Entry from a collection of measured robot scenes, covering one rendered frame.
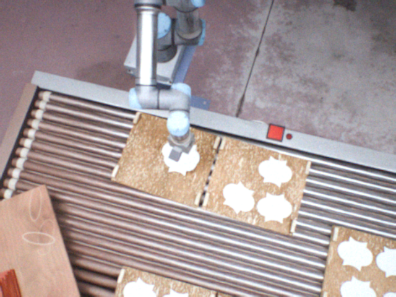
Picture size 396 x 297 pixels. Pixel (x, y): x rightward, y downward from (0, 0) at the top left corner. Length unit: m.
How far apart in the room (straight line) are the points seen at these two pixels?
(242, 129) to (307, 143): 0.30
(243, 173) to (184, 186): 0.27
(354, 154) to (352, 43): 1.48
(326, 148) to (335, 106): 1.14
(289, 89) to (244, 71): 0.35
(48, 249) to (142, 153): 0.57
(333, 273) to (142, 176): 0.92
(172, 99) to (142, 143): 0.51
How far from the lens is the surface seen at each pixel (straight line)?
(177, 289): 1.90
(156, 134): 2.01
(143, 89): 1.55
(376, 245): 2.03
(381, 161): 2.13
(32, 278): 1.93
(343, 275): 1.98
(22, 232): 1.96
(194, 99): 3.06
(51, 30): 3.54
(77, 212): 2.02
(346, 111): 3.18
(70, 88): 2.21
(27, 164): 2.15
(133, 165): 1.99
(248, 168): 1.96
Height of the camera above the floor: 2.83
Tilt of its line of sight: 73 degrees down
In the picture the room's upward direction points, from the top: 6 degrees counter-clockwise
